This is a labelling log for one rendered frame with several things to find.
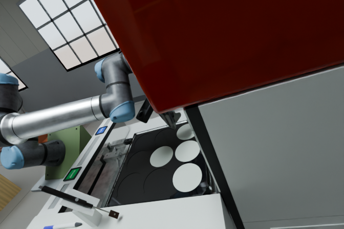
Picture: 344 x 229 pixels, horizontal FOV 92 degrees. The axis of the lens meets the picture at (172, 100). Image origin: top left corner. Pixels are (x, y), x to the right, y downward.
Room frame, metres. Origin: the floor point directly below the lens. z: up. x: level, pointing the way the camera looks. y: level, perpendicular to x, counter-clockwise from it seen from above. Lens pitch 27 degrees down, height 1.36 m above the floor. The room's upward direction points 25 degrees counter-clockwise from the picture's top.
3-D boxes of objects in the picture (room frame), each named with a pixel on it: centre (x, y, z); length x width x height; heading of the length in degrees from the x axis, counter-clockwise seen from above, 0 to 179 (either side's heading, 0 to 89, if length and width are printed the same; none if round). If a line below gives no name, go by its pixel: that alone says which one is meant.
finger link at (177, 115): (0.54, 0.02, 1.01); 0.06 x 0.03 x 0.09; 121
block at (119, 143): (0.71, 0.34, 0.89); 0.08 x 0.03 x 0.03; 72
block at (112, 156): (0.63, 0.37, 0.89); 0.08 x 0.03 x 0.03; 72
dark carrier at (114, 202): (0.50, 0.13, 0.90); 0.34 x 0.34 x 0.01; 72
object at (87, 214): (0.30, 0.31, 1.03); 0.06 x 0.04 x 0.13; 72
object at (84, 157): (0.67, 0.46, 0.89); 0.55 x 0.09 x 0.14; 162
